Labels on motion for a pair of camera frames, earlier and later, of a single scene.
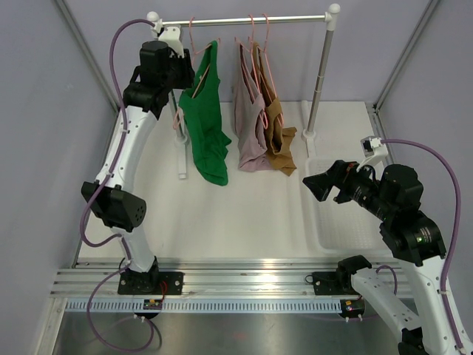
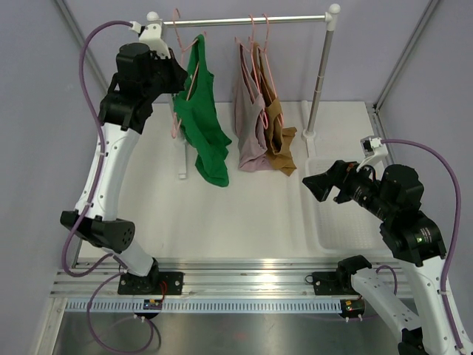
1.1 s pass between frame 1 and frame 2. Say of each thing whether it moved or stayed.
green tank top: moved
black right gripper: stayed
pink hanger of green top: moved
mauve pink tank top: stayed
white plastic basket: stayed
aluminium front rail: stayed
